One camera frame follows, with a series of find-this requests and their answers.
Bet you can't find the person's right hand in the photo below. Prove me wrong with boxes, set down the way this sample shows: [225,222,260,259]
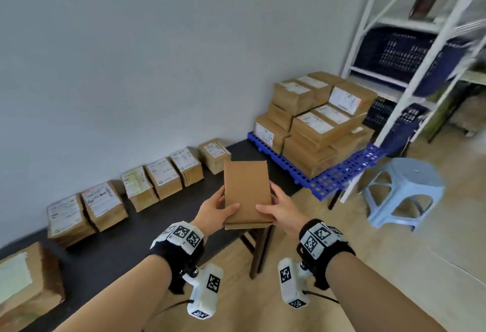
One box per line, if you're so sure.
[256,181,314,237]

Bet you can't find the person's left hand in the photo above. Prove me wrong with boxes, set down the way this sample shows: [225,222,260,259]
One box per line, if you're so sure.
[189,186,240,237]

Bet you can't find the plain brown cardboard box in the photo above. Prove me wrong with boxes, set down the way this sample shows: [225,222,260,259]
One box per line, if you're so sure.
[223,160,276,231]

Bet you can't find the person's right forearm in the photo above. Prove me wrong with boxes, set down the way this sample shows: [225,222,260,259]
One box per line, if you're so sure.
[326,254,448,332]

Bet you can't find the person's left forearm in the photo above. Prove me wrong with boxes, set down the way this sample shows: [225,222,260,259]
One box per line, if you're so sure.
[53,254,179,332]

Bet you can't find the brown wooden table legs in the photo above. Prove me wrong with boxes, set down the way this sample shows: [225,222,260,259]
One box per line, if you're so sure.
[238,188,342,280]

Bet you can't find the left wrist marker band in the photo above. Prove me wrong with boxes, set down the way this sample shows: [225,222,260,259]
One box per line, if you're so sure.
[147,222,206,294]

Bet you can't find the wrist marker band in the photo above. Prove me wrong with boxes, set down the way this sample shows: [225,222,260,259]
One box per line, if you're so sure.
[147,222,206,294]
[298,219,356,291]

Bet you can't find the right wrist marker band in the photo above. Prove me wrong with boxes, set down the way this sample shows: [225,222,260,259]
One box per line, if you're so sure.
[298,219,356,291]

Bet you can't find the blue plastic pallet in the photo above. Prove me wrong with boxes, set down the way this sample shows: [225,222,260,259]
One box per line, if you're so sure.
[247,131,387,202]

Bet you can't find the stack of labelled parcels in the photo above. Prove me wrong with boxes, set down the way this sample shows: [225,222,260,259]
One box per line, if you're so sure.
[254,71,378,179]

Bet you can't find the row of labelled parcels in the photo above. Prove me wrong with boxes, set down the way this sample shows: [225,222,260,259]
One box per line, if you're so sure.
[46,138,232,249]

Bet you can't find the light blue plastic stool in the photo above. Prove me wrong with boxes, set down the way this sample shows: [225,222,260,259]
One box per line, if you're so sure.
[361,157,446,233]

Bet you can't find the small dark blue crate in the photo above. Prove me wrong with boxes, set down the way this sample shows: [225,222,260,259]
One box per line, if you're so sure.
[366,96,431,156]

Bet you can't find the large dark blue crate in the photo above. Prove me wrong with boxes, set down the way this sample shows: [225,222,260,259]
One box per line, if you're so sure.
[357,26,473,97]

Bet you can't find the green table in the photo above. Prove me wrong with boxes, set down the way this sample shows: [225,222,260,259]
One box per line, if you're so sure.
[427,70,486,143]

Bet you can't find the large taped cardboard parcel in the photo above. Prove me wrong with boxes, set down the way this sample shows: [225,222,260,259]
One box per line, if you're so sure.
[0,242,66,332]

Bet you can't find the white metal shelf rack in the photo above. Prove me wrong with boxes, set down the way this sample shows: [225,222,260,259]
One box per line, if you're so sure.
[340,0,486,203]

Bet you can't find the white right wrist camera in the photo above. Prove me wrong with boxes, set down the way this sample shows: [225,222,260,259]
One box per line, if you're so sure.
[278,258,310,309]

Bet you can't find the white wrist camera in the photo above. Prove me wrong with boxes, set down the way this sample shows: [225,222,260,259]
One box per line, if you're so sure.
[278,258,310,309]
[187,263,224,320]

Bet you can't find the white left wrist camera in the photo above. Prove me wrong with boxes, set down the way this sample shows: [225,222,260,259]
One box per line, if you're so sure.
[187,263,224,320]

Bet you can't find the black camera cable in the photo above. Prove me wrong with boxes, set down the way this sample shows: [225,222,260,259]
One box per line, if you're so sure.
[146,298,190,321]
[304,290,339,304]

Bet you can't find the thin white floor cable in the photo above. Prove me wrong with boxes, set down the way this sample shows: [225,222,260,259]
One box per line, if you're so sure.
[437,246,486,287]

